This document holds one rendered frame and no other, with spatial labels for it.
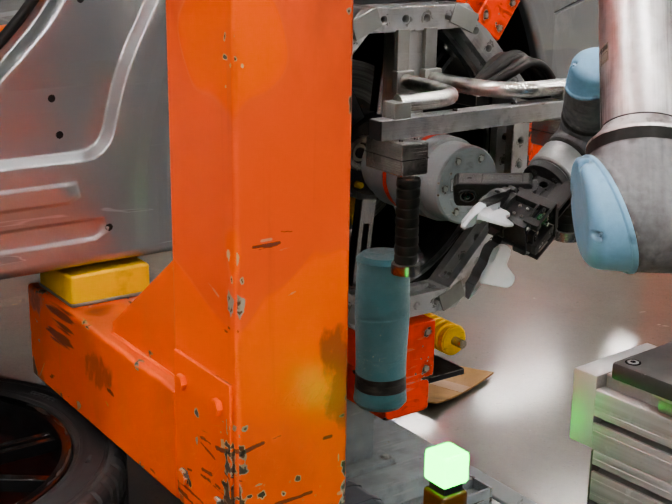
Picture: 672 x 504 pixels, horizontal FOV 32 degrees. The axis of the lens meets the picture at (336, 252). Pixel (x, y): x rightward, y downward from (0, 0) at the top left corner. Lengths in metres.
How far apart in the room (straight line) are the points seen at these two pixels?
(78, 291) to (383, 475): 0.76
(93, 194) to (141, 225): 0.10
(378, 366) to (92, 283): 0.47
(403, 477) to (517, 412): 0.90
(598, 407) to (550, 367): 2.09
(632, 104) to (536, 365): 2.28
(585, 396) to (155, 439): 0.59
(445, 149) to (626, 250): 0.74
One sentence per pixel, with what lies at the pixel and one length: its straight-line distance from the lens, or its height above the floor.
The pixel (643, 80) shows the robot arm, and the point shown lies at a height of 1.11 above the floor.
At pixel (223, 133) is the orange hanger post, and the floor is 1.04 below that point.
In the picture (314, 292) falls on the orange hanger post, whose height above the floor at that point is 0.84.
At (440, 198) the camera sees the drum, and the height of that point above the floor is 0.84.
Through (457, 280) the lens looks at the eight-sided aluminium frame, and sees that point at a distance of 2.13.
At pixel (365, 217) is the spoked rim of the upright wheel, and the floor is 0.74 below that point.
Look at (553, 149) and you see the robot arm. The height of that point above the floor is 0.94.
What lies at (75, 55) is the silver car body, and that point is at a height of 1.06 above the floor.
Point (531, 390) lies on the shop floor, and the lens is 3.30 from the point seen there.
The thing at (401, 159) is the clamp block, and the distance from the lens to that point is 1.70.
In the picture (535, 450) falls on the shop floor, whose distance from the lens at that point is 2.96.
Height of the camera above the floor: 1.29
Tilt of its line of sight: 17 degrees down
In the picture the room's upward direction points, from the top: 1 degrees clockwise
